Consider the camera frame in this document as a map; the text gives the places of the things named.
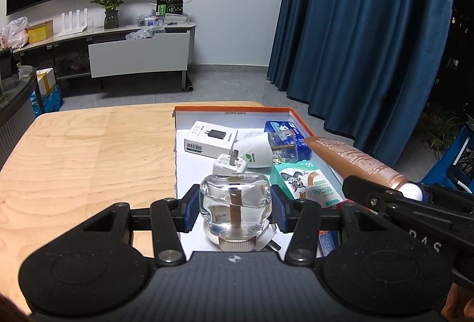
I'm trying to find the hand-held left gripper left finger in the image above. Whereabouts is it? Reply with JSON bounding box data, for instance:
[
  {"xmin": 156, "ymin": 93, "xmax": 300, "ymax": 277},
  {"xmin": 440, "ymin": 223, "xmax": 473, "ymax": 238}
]
[{"xmin": 83, "ymin": 184, "xmax": 202, "ymax": 267}]

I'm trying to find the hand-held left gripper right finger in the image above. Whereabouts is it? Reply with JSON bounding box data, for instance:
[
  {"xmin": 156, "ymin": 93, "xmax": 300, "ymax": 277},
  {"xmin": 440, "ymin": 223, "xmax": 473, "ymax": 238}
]
[{"xmin": 271, "ymin": 184, "xmax": 386, "ymax": 265}]

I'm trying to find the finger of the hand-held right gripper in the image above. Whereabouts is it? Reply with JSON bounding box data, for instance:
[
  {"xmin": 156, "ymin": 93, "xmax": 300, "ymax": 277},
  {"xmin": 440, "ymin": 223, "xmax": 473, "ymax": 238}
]
[
  {"xmin": 420, "ymin": 183, "xmax": 474, "ymax": 230},
  {"xmin": 342, "ymin": 176, "xmax": 426, "ymax": 220}
]

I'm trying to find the white plastic adapter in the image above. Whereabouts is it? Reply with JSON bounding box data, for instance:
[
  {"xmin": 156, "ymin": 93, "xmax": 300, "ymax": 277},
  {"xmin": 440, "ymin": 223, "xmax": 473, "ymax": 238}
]
[{"xmin": 259, "ymin": 222, "xmax": 286, "ymax": 252}]

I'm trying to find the brown cosmetic tube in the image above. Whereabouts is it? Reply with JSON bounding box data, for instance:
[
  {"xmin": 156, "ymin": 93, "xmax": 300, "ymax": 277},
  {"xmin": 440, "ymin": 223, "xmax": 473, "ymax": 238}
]
[{"xmin": 304, "ymin": 136, "xmax": 425, "ymax": 201}]

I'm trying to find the green bandage box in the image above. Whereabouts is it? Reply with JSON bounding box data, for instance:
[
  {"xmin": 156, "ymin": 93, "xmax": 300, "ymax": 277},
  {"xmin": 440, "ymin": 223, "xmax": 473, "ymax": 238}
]
[{"xmin": 269, "ymin": 160, "xmax": 343, "ymax": 210}]

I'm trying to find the clear liquid refill bottle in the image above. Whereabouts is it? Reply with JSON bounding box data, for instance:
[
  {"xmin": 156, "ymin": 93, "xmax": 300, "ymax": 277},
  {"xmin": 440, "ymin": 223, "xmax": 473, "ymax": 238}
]
[{"xmin": 199, "ymin": 173, "xmax": 273, "ymax": 252}]

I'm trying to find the orange white cardboard box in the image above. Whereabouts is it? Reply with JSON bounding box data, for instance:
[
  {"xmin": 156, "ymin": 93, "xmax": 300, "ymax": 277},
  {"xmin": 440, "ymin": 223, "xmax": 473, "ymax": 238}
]
[{"xmin": 172, "ymin": 105, "xmax": 345, "ymax": 260}]

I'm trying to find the white charger plug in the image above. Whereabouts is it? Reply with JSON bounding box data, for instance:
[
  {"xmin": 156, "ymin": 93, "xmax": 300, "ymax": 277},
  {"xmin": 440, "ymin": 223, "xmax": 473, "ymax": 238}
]
[{"xmin": 213, "ymin": 154, "xmax": 248, "ymax": 177}]

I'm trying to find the red blue playing card pack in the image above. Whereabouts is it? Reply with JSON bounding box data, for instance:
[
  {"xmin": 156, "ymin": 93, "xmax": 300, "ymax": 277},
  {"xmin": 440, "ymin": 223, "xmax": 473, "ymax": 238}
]
[{"xmin": 317, "ymin": 231, "xmax": 340, "ymax": 257}]

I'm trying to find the blue cartoon tin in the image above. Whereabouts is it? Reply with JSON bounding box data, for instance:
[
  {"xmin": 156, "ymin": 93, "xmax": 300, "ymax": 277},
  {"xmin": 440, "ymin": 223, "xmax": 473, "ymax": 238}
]
[{"xmin": 264, "ymin": 121, "xmax": 310, "ymax": 158}]

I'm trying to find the white charger box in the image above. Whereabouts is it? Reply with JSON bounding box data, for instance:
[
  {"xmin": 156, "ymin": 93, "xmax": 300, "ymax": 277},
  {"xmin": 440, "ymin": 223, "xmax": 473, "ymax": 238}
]
[{"xmin": 184, "ymin": 120, "xmax": 238, "ymax": 155}]

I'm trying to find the person's right hand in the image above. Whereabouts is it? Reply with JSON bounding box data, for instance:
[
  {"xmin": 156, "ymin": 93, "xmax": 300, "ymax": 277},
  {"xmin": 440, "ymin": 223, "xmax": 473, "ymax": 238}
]
[{"xmin": 442, "ymin": 281, "xmax": 474, "ymax": 322}]

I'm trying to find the blue crate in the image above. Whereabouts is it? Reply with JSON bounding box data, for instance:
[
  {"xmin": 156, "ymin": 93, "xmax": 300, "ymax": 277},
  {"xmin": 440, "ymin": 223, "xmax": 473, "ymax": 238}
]
[{"xmin": 418, "ymin": 124, "xmax": 474, "ymax": 194}]

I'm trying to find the outdoor green shrub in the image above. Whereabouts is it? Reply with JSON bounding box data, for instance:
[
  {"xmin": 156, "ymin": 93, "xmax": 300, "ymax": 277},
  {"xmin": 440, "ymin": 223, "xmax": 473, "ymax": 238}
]
[{"xmin": 418, "ymin": 111, "xmax": 463, "ymax": 160}]

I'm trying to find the blue curtain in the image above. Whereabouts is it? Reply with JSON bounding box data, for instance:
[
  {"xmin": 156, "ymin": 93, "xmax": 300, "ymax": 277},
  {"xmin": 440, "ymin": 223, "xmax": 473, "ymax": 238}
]
[{"xmin": 267, "ymin": 0, "xmax": 456, "ymax": 167}]

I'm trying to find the white grey television cabinet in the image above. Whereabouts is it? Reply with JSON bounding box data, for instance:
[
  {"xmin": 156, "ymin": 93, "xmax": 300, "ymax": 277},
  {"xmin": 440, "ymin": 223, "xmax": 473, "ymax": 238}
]
[{"xmin": 13, "ymin": 20, "xmax": 197, "ymax": 90}]

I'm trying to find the blue plastic bag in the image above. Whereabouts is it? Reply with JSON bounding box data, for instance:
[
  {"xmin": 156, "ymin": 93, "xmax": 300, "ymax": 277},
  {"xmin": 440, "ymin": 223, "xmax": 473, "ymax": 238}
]
[{"xmin": 31, "ymin": 85, "xmax": 63, "ymax": 117}]

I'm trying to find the clear plastic bag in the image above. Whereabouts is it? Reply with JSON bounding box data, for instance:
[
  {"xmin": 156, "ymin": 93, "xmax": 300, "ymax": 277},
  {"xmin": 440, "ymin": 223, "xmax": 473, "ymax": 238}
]
[{"xmin": 126, "ymin": 30, "xmax": 164, "ymax": 41}]

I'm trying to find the clear acrylic tray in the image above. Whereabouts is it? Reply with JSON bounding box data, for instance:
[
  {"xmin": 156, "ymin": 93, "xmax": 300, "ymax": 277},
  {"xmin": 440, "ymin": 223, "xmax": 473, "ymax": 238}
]
[{"xmin": 137, "ymin": 13, "xmax": 192, "ymax": 29}]

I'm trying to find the dark glass side table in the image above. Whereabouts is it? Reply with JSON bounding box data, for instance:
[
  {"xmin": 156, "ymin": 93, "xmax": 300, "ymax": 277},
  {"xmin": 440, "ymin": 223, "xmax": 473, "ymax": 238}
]
[{"xmin": 0, "ymin": 48, "xmax": 38, "ymax": 175}]

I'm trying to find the green black box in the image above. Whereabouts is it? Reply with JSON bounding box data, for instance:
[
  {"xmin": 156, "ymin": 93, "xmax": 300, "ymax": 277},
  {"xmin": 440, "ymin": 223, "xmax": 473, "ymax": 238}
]
[{"xmin": 156, "ymin": 0, "xmax": 185, "ymax": 16}]

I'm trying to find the white router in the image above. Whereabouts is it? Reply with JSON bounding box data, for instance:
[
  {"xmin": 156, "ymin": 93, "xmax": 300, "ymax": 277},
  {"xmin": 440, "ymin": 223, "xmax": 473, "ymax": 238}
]
[{"xmin": 55, "ymin": 7, "xmax": 93, "ymax": 37}]

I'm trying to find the yellow box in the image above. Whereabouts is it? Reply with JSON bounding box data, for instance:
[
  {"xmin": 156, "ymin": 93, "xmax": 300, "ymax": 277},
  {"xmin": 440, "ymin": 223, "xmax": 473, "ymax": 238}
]
[{"xmin": 28, "ymin": 22, "xmax": 54, "ymax": 44}]

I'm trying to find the white red plastic bag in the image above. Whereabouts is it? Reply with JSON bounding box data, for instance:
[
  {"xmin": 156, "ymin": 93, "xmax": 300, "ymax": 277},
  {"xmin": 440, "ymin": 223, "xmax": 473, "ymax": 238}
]
[{"xmin": 0, "ymin": 17, "xmax": 29, "ymax": 49}]

